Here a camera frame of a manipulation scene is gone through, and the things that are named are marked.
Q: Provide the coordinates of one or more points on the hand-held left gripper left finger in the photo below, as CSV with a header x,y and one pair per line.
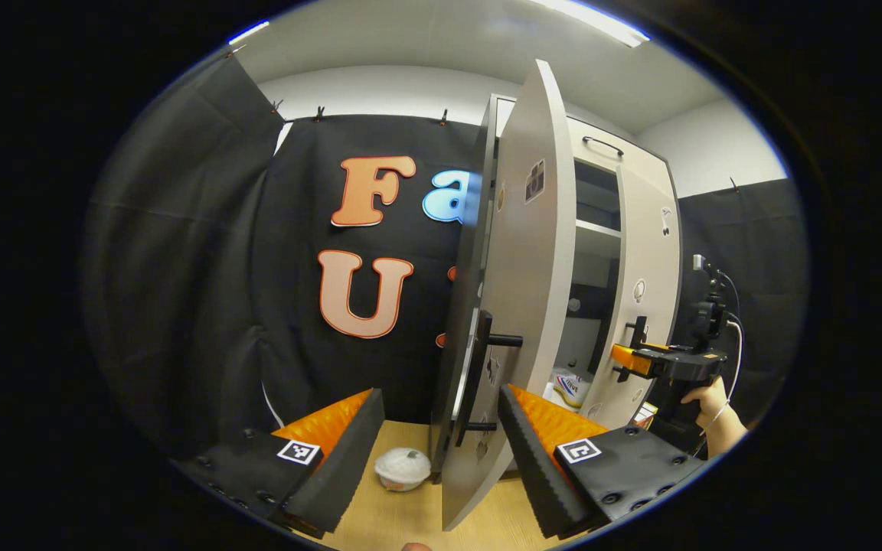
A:
x,y
349,459

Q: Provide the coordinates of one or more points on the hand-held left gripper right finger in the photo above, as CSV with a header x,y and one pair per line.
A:
x,y
529,467

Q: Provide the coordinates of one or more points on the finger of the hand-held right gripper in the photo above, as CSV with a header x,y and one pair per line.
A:
x,y
632,360

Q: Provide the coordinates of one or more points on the white canvas shoe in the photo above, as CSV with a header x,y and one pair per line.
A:
x,y
571,389

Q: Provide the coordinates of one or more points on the white shoe cabinet door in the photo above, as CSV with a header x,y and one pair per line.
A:
x,y
655,252
525,268

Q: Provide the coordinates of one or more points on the white shoe cabinet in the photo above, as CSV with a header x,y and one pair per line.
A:
x,y
598,229

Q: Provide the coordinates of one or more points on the white lidded food cup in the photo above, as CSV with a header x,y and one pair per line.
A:
x,y
403,468

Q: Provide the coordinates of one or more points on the ceiling light panel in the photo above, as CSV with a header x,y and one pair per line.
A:
x,y
594,21
249,32

